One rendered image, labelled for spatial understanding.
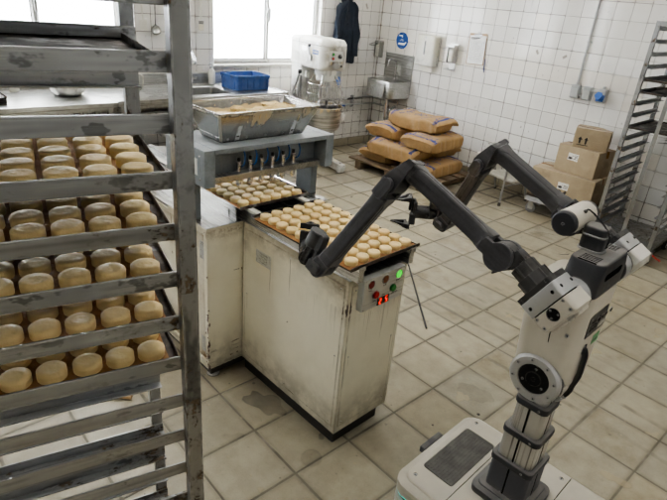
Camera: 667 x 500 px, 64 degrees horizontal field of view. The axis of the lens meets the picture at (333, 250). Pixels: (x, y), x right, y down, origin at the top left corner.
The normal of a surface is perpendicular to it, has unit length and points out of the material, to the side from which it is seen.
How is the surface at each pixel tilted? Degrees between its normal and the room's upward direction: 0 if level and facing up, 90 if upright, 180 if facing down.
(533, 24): 90
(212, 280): 90
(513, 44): 90
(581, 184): 86
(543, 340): 101
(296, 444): 0
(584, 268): 58
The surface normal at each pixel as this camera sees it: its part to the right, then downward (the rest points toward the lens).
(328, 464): 0.08, -0.90
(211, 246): 0.68, 0.36
